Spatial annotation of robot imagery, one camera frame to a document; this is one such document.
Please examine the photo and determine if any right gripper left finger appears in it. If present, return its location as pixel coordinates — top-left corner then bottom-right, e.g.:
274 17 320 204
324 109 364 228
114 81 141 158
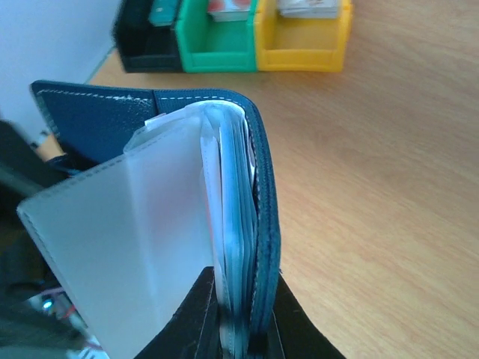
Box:
135 267 222 359

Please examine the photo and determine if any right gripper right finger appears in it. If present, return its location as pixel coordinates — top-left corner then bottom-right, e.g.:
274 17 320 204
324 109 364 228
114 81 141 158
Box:
264 277 345 359

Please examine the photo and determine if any blue card holder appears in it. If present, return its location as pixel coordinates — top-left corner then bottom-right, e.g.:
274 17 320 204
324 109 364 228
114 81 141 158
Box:
17 81 281 358

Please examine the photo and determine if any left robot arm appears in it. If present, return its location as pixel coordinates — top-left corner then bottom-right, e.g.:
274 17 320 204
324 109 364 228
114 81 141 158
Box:
1 121 85 352

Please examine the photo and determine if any teal card in black bin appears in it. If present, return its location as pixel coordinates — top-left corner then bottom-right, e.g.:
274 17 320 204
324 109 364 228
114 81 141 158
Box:
148 0 180 27

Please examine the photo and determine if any red white card in bin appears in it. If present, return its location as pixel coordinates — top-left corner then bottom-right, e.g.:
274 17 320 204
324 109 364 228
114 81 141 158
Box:
207 0 251 22

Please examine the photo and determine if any card in yellow bin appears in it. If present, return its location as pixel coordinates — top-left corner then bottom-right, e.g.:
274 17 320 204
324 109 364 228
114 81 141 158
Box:
277 0 342 19

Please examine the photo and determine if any green plastic bin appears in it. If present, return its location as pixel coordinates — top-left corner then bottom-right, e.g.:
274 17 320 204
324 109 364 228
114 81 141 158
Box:
175 1 257 73

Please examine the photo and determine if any black plastic bin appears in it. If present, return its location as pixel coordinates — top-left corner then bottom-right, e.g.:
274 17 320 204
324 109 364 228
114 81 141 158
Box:
112 0 183 73

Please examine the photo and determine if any yellow plastic bin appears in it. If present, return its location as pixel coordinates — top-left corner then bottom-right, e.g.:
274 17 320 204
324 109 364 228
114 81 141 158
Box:
254 1 353 73

